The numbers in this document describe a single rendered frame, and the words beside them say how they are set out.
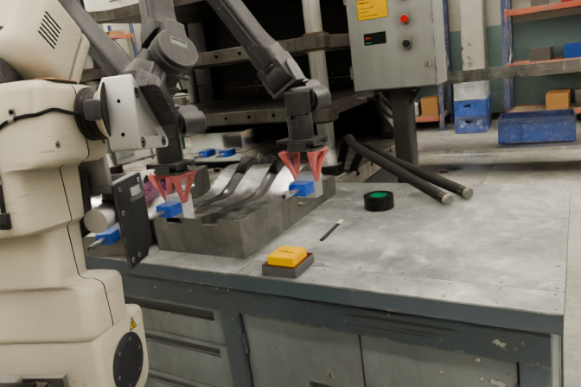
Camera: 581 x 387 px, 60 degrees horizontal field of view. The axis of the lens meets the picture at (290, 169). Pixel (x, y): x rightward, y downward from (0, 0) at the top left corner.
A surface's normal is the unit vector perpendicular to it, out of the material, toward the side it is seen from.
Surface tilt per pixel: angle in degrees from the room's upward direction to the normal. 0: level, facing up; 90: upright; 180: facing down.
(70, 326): 82
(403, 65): 90
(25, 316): 82
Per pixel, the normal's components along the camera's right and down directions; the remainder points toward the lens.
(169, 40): 0.65, -0.45
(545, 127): -0.41, 0.30
